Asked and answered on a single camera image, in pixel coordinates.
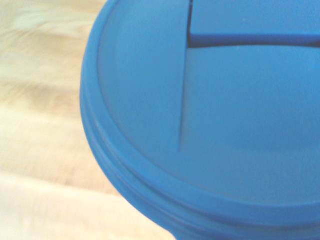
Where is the clear plastic pitcher blue lid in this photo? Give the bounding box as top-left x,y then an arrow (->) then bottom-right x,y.
79,0 -> 320,240

